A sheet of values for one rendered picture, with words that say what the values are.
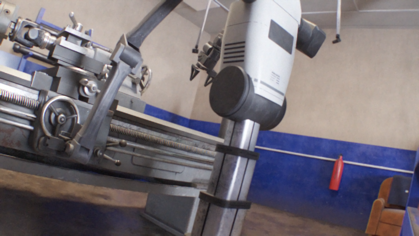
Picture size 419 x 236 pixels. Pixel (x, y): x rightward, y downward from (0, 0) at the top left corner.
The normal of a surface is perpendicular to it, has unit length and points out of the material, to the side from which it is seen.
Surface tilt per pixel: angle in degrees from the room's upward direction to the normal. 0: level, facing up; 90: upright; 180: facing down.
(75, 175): 90
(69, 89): 90
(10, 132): 90
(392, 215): 90
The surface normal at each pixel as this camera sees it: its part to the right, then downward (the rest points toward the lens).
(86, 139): 0.64, 0.21
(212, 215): -0.75, -0.25
